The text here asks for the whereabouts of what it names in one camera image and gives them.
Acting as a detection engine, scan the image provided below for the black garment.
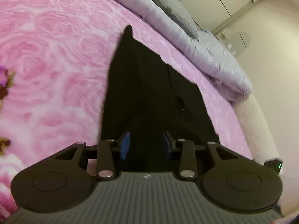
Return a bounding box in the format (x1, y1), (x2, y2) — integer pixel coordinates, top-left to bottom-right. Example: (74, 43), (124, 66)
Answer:
(101, 26), (219, 172)

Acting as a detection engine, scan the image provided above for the white quilted headboard cushion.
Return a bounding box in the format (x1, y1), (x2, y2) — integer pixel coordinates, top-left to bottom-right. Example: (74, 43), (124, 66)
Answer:
(233, 94), (279, 165)

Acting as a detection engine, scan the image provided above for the pink rose bed blanket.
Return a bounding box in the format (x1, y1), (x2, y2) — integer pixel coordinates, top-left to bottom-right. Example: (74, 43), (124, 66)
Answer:
(1, 0), (251, 220)

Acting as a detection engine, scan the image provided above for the grey pillow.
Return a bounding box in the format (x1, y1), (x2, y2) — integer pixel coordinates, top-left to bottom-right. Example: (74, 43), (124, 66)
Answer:
(152, 0), (198, 38)

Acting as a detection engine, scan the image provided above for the lilac folded quilt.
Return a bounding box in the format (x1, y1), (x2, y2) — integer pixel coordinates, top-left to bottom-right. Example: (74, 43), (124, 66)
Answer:
(87, 0), (253, 103)

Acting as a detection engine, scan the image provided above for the oval wall mirror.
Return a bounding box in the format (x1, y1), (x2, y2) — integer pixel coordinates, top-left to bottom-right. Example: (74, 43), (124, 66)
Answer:
(221, 32), (251, 57)

